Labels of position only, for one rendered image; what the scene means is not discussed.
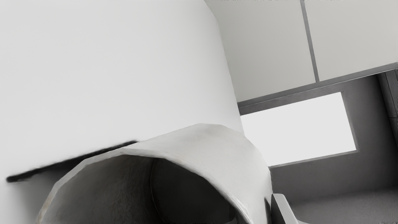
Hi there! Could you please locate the white ceramic mug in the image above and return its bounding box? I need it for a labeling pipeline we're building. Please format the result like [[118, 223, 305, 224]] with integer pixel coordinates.
[[35, 124, 299, 224]]

